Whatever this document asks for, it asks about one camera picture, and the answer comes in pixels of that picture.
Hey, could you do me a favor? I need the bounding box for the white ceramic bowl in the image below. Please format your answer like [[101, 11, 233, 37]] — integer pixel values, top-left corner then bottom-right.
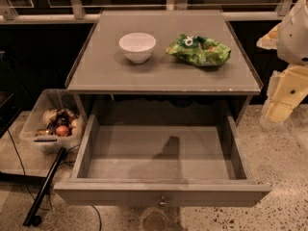
[[118, 33, 156, 64]]

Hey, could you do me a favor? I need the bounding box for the metal window railing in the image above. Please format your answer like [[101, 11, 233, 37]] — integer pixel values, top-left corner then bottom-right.
[[0, 0, 297, 24]]

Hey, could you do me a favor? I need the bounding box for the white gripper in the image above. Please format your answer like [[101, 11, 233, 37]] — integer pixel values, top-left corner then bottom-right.
[[256, 24, 308, 128]]

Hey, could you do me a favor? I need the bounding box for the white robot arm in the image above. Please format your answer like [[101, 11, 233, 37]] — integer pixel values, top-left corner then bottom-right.
[[257, 0, 308, 128]]

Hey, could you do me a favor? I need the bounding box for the grey cabinet with top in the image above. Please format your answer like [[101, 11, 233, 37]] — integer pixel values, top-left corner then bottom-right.
[[64, 10, 264, 127]]

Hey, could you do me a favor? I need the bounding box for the black pole on floor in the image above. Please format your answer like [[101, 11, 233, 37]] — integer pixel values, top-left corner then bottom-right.
[[23, 147, 66, 226]]

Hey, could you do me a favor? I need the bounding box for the black floor cable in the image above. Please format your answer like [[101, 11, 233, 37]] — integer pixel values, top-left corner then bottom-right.
[[6, 128, 103, 231]]

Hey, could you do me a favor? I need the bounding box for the clear plastic storage bin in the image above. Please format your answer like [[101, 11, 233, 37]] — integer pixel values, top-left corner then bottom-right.
[[19, 89, 85, 153]]

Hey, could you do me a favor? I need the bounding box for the open grey top drawer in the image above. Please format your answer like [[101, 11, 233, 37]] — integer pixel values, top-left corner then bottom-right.
[[55, 114, 270, 207]]

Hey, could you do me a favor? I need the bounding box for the metal drawer knob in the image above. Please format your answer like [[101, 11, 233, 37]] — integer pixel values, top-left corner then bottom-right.
[[158, 195, 167, 208]]

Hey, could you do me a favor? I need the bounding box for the green rice chip bag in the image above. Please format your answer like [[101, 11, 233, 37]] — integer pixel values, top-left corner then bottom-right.
[[166, 34, 231, 67]]

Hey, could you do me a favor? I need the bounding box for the red apple in bin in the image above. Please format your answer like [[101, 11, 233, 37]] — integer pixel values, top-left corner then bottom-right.
[[56, 125, 69, 137]]

